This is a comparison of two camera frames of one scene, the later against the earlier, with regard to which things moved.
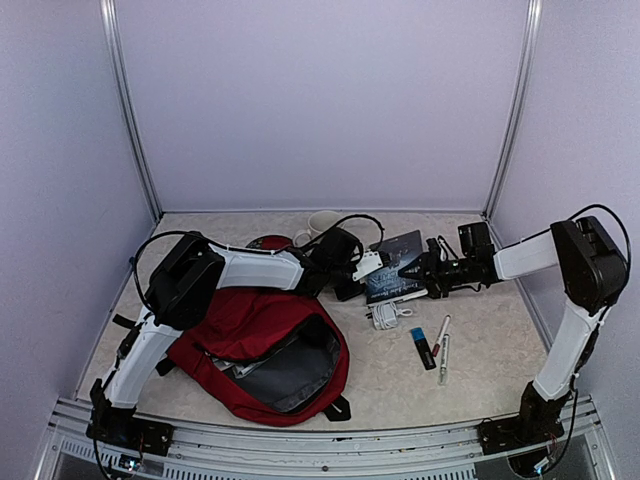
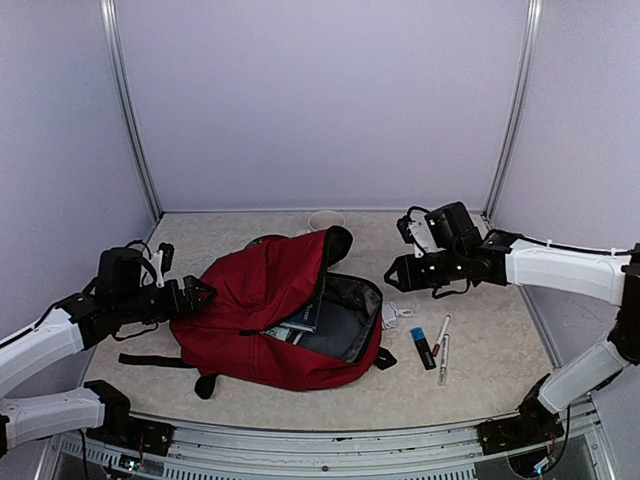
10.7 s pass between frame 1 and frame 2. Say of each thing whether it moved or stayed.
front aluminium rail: stayed
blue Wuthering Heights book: moved
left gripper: moved
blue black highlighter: stayed
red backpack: moved
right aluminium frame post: stayed
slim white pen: stayed
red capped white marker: stayed
